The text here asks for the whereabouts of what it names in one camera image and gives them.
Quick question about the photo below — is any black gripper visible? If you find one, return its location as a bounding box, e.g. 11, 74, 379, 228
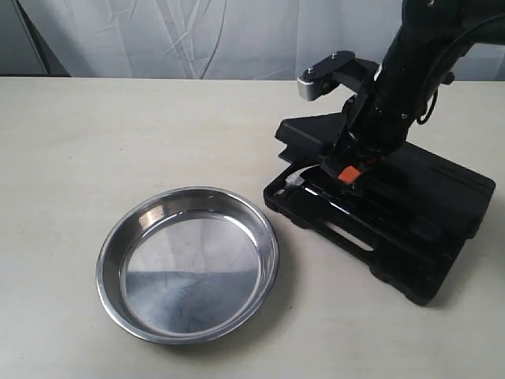
320, 94, 417, 184

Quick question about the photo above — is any black plastic tool case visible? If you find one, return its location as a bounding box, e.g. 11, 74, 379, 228
264, 114, 496, 306

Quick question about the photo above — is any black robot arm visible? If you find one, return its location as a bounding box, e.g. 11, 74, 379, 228
322, 1, 504, 182

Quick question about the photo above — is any round steel tray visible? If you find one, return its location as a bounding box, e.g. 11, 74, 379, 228
95, 186, 280, 346

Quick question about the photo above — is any white backdrop curtain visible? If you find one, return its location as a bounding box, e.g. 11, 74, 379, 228
15, 0, 505, 82

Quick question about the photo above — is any claw hammer black handle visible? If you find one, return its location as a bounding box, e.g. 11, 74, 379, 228
275, 165, 315, 196

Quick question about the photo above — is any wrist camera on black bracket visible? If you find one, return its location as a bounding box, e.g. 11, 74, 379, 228
297, 51, 380, 101

